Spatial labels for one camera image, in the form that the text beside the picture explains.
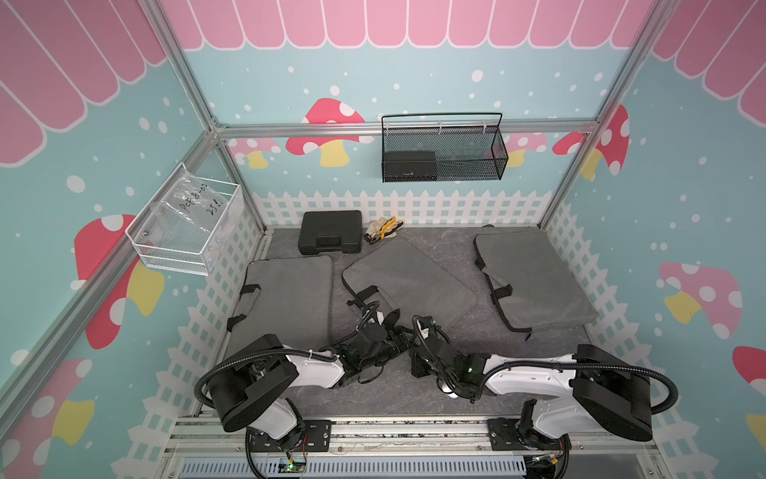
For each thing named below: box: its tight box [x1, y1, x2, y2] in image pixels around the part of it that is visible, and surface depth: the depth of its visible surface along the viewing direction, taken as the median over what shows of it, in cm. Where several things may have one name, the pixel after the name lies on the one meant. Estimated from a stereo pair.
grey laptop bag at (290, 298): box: [225, 255, 334, 359], surface depth 98 cm
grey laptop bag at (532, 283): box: [473, 229, 597, 341], surface depth 100 cm
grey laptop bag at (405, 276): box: [342, 239, 478, 336], surface depth 100 cm
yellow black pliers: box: [363, 215, 404, 245], surface depth 122 cm
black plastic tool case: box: [298, 209, 363, 255], surface depth 114 cm
